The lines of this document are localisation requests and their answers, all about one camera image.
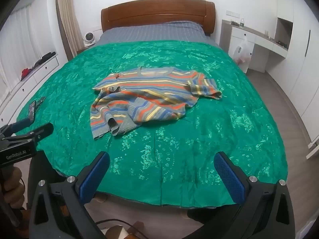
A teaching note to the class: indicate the wooden bed headboard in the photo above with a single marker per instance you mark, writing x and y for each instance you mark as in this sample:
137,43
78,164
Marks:
159,12

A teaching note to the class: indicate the phone on small stand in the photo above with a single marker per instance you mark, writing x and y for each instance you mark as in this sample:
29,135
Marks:
32,108

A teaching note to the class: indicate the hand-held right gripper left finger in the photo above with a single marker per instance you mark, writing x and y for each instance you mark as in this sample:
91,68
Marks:
96,178

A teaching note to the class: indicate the white plastic bag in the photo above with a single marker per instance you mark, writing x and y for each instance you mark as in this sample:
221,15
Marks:
243,52

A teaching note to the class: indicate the grey checked bedsheet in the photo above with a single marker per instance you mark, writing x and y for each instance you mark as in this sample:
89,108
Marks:
159,33

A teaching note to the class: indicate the white wardrobe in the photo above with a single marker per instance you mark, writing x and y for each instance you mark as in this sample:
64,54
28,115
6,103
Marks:
302,54

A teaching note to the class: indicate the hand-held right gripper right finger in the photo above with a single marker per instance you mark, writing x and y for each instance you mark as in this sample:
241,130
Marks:
228,176

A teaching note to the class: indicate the person's left hand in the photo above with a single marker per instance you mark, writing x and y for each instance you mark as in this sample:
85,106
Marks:
11,183

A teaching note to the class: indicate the striped knit sweater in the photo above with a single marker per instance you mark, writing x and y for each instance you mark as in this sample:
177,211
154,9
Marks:
149,97

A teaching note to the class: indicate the white desk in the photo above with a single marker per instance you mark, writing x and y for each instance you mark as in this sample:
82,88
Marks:
259,42

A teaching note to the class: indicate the clear plastic bottle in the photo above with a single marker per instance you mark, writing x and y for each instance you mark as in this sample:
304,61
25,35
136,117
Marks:
241,23

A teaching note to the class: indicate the green floral blanket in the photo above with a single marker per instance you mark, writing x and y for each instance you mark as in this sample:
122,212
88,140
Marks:
174,154

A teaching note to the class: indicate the beige curtain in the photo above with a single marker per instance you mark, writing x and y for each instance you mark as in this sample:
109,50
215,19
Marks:
71,17

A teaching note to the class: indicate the small white fan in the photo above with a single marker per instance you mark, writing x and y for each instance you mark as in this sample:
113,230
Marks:
88,37

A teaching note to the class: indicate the red cloth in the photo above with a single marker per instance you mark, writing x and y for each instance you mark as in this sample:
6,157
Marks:
26,72

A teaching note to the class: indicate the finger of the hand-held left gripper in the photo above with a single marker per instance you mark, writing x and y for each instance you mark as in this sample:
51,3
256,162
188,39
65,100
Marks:
21,124
41,130

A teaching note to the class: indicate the white wall socket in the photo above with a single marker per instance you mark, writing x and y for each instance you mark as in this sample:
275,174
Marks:
230,13

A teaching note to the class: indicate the dark clothes pile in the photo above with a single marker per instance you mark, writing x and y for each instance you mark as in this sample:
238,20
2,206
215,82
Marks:
44,58

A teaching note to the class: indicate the white sheer curtain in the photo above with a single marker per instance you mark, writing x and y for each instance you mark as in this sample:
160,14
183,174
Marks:
27,37

